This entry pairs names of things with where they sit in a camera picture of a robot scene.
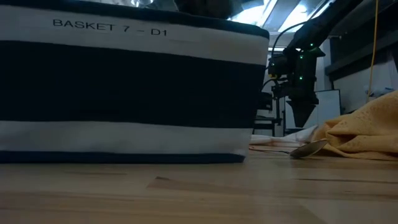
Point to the yellow waffle-weave towel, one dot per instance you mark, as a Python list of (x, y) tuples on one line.
[(363, 133)]

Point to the white orange-checked towel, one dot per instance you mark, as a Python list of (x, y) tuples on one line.
[(295, 135)]

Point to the metal spoon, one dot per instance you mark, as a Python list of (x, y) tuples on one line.
[(308, 149)]

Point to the black cart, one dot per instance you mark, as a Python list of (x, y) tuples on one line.
[(267, 119)]

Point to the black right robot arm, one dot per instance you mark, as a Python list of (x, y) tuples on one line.
[(320, 28)]

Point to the navy white striped basket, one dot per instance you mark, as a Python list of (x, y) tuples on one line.
[(124, 87)]

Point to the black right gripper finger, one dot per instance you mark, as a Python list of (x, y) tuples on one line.
[(301, 113)]

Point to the ceiling light panel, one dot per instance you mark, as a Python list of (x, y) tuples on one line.
[(252, 12), (298, 15)]

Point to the dark overhead shelf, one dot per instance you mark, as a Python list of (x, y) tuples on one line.
[(357, 53)]

